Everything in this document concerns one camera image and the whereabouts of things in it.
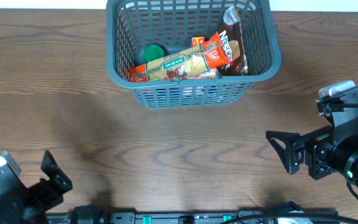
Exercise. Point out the Kleenex tissue multipack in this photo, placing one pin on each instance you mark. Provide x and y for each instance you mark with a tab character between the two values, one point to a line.
178	96

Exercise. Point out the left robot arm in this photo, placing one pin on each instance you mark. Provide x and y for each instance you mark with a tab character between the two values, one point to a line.
6	217

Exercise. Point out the brown Nescafe Gold pouch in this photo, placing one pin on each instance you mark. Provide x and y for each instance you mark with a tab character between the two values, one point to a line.
230	32

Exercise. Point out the San Remo spaghetti packet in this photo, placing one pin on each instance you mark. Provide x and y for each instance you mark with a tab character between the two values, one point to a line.
184	64

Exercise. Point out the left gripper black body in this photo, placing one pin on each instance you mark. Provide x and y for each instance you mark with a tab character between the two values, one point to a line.
40	192

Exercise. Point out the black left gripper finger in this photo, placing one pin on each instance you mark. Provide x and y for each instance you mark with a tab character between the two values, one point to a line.
10	184
50	167

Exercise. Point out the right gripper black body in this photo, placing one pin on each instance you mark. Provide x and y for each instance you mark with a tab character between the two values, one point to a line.
301	154

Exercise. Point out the green lid pesto jar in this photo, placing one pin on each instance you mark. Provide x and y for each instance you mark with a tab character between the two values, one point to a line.
153	52

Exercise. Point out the orange Redoxon box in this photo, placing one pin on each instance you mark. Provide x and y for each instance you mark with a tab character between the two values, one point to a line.
197	40

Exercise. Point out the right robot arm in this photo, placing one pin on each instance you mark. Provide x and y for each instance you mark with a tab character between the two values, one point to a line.
352	164

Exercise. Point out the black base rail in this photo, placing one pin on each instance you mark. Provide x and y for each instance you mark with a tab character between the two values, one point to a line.
93	215

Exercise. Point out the grey plastic basket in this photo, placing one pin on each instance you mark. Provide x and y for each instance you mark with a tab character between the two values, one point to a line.
132	25

